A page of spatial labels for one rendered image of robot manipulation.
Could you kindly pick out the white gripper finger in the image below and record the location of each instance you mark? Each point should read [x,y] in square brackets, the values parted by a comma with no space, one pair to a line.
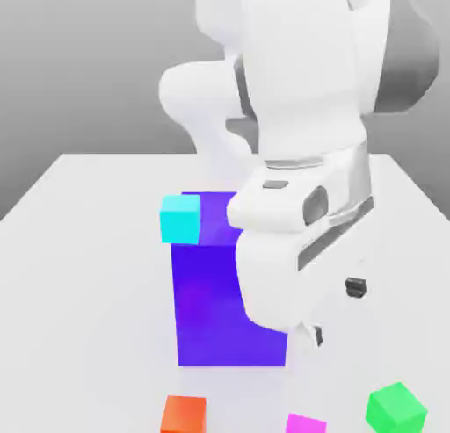
[355,287]
[306,336]

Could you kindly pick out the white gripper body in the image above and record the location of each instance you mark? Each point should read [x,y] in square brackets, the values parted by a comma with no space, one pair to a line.
[274,282]

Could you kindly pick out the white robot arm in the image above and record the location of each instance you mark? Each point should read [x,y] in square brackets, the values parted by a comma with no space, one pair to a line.
[302,71]

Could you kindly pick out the small magenta cube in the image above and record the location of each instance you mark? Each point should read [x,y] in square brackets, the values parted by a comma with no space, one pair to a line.
[305,425]

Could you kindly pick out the small cyan cube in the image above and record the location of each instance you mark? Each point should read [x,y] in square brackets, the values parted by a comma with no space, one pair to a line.
[180,222]

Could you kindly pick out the small green cube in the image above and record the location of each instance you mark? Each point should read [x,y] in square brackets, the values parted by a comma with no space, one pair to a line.
[395,410]

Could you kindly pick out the small orange cube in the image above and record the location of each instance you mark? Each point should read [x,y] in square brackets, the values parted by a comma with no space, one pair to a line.
[182,415]

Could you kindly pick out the large purple box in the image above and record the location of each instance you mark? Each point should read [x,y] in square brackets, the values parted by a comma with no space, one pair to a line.
[207,306]

